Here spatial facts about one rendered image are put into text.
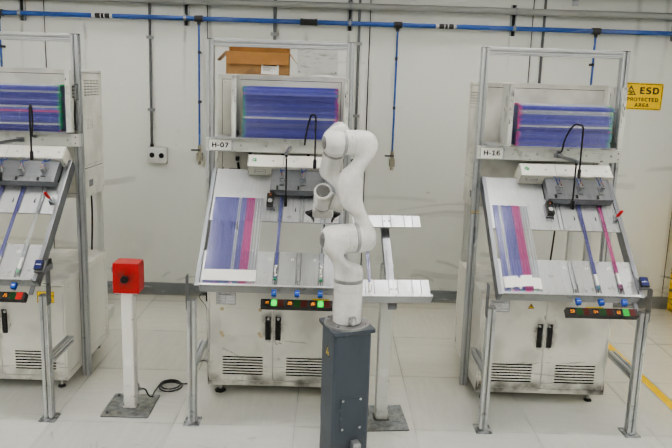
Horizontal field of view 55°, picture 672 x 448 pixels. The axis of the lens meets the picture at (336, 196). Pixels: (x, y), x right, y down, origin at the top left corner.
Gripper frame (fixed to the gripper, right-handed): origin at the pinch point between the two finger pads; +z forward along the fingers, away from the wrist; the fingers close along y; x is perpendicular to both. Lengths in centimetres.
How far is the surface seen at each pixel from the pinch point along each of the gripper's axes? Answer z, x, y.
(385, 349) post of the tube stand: 30, 57, -33
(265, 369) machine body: 62, 62, 29
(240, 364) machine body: 61, 60, 42
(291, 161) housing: 9.2, -36.6, 17.8
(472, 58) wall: 96, -176, -106
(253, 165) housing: 9, -33, 38
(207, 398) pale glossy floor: 68, 77, 59
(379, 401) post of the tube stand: 46, 79, -31
